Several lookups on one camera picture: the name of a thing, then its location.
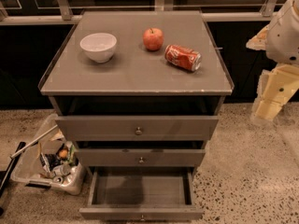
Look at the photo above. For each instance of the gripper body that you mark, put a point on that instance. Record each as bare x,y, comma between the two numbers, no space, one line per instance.
282,36

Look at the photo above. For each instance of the grey bottom drawer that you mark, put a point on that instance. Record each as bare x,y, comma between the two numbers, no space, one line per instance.
142,194

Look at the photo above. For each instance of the grey drawer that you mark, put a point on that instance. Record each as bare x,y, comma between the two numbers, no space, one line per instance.
132,157
137,128
142,194

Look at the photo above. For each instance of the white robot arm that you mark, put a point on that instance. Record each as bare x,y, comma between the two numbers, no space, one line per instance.
280,41

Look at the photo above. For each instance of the grey drawer cabinet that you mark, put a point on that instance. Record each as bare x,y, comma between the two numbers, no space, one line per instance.
136,82

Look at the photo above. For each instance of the grey middle drawer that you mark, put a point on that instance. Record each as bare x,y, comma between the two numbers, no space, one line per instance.
132,157

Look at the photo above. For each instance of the grey top drawer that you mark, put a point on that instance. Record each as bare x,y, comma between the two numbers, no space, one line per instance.
137,128

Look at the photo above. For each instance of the red soda can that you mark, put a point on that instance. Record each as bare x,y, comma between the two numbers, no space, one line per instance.
182,57

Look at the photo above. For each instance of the red apple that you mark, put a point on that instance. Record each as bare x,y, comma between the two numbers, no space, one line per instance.
153,39

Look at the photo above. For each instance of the white ceramic bowl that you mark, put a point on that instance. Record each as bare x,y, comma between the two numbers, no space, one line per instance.
99,47

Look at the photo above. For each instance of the orange fruit in bin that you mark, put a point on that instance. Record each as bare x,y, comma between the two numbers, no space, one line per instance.
63,153

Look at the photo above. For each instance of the metal rod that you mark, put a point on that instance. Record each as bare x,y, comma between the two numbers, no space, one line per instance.
20,151

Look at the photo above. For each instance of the clear plastic bin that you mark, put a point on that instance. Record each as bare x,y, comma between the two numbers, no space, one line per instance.
40,165

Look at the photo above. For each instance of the black bar on floor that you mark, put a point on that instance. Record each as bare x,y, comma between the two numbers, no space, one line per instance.
5,175

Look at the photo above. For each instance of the metal railing frame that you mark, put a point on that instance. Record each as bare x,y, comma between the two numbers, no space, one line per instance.
32,12

